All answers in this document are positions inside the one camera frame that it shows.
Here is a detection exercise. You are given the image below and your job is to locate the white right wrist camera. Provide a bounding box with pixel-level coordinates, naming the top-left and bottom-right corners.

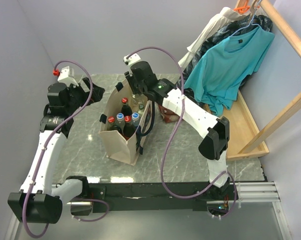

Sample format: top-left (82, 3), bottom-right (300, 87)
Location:
top-left (123, 53), bottom-right (141, 66)

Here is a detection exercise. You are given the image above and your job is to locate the white garment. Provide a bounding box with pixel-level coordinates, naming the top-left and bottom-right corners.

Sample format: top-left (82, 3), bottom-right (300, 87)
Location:
top-left (178, 7), bottom-right (249, 69)

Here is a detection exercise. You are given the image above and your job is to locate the cola bottle red cap front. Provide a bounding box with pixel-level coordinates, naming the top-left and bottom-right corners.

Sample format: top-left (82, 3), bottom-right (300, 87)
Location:
top-left (122, 115), bottom-right (136, 140)

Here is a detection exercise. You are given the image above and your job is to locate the beige canvas tote bag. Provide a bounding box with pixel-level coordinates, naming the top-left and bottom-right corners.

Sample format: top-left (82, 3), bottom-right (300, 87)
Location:
top-left (99, 80), bottom-right (155, 166)

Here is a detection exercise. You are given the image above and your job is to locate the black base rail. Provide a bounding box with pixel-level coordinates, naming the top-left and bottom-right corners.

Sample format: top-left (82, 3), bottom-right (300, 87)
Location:
top-left (70, 182), bottom-right (238, 217)

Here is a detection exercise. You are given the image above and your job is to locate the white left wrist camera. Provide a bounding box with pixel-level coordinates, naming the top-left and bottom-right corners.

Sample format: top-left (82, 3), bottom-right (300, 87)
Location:
top-left (52, 66), bottom-right (79, 87)

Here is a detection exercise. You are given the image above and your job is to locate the turquoise t-shirt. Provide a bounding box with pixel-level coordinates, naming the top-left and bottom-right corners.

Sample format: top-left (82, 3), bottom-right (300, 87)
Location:
top-left (184, 26), bottom-right (275, 117)

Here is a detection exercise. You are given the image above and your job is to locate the Pocari bottle blue cap right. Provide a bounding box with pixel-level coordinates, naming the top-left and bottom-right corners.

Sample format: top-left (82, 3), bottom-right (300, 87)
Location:
top-left (131, 112), bottom-right (141, 129)

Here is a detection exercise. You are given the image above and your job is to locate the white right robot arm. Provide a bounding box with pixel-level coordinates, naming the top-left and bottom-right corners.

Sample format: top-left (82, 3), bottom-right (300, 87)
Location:
top-left (124, 57), bottom-right (230, 199)

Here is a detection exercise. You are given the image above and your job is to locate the red plaid folded cloth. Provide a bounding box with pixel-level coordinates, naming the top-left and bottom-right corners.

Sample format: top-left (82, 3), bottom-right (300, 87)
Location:
top-left (158, 105), bottom-right (180, 124)

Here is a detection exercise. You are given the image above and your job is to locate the light blue hanger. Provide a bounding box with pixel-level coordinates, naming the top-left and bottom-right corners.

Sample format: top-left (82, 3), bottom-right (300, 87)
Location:
top-left (228, 0), bottom-right (269, 37)

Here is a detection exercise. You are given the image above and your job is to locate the cola bottle red cap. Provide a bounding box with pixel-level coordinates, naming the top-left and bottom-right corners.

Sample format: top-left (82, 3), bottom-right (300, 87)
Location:
top-left (122, 115), bottom-right (136, 140)
top-left (121, 97), bottom-right (133, 122)
top-left (107, 116), bottom-right (122, 134)

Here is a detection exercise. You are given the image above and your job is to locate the wooden clothes rack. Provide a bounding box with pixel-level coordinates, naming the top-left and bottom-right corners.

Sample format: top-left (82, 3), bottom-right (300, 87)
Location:
top-left (202, 0), bottom-right (301, 162)

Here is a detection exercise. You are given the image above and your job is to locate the clear green-capped glass bottle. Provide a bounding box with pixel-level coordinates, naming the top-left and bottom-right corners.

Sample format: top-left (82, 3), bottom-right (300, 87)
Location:
top-left (130, 93), bottom-right (148, 112)

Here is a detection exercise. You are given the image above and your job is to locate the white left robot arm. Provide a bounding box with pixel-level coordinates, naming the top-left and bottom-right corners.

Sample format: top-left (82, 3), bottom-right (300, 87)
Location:
top-left (7, 77), bottom-right (105, 224)

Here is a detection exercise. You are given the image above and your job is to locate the Pocari bottle blue cap left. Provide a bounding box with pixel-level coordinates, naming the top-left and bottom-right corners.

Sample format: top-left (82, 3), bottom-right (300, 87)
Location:
top-left (116, 112), bottom-right (125, 130)

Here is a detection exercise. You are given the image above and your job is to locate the pocari bottle blue cap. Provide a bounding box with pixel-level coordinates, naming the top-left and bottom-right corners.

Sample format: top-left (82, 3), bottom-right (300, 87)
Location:
top-left (131, 112), bottom-right (141, 129)
top-left (116, 112), bottom-right (125, 130)

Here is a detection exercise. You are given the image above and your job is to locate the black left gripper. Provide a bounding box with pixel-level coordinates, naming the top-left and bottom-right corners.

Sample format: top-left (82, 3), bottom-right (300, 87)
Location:
top-left (65, 77), bottom-right (105, 114)

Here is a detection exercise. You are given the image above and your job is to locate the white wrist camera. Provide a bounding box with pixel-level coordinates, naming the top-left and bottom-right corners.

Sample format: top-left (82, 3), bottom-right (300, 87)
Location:
top-left (52, 66), bottom-right (79, 87)
top-left (123, 53), bottom-right (141, 66)

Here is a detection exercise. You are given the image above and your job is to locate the orange hanger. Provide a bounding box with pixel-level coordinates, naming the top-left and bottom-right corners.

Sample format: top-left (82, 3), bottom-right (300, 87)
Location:
top-left (233, 0), bottom-right (250, 14)

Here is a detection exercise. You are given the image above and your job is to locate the dark floral shirt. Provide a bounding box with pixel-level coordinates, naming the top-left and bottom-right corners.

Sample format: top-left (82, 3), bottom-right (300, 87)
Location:
top-left (178, 14), bottom-right (274, 101)

